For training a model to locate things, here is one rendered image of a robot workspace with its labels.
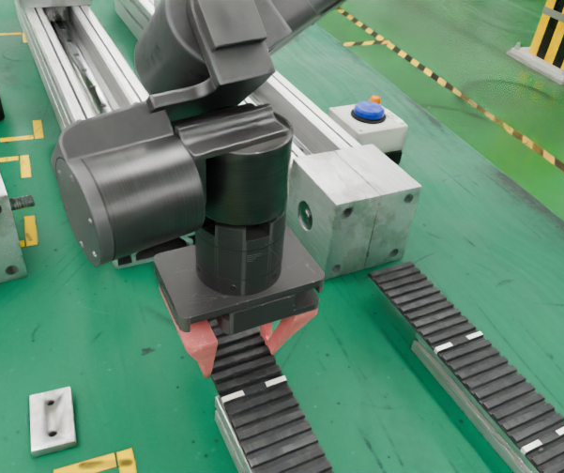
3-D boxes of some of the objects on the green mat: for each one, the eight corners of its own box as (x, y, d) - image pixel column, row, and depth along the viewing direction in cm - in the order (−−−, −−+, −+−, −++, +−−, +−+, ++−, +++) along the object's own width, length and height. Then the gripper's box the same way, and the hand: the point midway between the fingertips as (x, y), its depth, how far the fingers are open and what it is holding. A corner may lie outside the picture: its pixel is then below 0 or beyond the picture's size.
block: (53, 269, 56) (37, 189, 50) (-78, 304, 51) (-115, 219, 45) (33, 214, 63) (15, 138, 57) (-86, 240, 58) (-118, 159, 52)
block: (419, 253, 63) (441, 181, 57) (323, 281, 58) (336, 205, 52) (374, 209, 69) (390, 140, 63) (283, 230, 64) (292, 157, 58)
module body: (208, 248, 61) (209, 180, 55) (114, 269, 57) (105, 199, 52) (70, 14, 116) (64, -31, 110) (17, 17, 112) (8, -29, 106)
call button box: (400, 164, 78) (410, 123, 75) (340, 176, 75) (347, 133, 71) (368, 138, 84) (376, 98, 80) (312, 147, 80) (316, 106, 76)
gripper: (176, 251, 31) (187, 419, 40) (340, 212, 34) (313, 373, 44) (144, 185, 35) (160, 349, 45) (290, 157, 39) (276, 313, 49)
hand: (236, 354), depth 44 cm, fingers closed on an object, 5 cm apart
